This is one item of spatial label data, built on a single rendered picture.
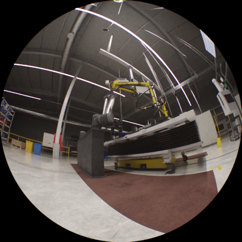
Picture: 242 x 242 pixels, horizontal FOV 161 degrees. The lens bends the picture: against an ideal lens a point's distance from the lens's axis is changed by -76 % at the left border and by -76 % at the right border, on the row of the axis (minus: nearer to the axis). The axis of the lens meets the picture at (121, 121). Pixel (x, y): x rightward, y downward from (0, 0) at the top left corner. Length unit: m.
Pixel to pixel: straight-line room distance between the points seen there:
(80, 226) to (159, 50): 11.42
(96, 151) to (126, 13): 10.26
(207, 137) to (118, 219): 5.94
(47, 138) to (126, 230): 8.75
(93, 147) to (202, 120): 6.00
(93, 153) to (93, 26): 10.04
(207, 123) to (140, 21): 9.95
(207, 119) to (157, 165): 4.98
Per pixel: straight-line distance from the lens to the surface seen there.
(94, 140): 1.62
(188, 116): 1.25
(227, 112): 3.65
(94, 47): 10.66
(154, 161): 1.96
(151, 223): 0.57
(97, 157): 1.61
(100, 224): 0.58
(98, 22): 10.03
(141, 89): 2.21
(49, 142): 8.85
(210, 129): 6.18
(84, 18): 7.69
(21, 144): 8.28
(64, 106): 6.54
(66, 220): 0.62
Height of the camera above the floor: 0.41
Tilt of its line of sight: 23 degrees up
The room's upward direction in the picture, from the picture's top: 3 degrees counter-clockwise
